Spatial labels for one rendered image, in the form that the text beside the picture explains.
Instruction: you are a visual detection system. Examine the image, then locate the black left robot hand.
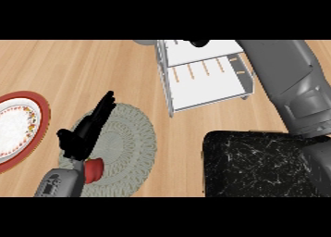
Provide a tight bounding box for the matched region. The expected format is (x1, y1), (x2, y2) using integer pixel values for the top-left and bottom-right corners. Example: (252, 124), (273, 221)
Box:
(56, 90), (118, 162)

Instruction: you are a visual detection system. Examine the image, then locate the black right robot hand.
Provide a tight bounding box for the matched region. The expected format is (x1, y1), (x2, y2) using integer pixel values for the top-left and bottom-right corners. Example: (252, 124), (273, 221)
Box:
(189, 39), (211, 48)

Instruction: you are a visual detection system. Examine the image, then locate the white tiered basket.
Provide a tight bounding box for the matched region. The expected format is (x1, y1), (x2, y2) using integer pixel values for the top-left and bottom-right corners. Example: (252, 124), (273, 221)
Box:
(155, 39), (257, 119)

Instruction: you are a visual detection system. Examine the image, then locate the black marble tray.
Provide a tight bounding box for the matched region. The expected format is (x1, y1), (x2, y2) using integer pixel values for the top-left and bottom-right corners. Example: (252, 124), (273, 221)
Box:
(201, 130), (331, 198)

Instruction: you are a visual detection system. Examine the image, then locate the red round charger plate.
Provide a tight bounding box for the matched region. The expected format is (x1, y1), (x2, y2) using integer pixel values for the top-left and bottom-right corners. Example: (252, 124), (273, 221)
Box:
(0, 90), (52, 177)

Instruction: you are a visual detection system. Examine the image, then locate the grey round woven placemat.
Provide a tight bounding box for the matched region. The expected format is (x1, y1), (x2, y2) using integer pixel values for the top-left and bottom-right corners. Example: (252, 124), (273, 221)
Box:
(58, 103), (158, 198)

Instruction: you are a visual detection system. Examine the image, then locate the red rounded vegetable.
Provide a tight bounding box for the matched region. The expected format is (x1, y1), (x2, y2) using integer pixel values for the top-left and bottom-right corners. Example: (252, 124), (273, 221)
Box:
(83, 157), (105, 185)

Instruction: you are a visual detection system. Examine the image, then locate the grey rounded object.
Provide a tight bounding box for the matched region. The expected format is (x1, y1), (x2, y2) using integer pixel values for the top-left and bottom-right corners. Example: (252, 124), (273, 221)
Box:
(131, 39), (158, 47)

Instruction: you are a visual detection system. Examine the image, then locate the white plate with floral rim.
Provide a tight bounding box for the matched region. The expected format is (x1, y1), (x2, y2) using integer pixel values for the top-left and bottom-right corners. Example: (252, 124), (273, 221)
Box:
(0, 97), (41, 168)

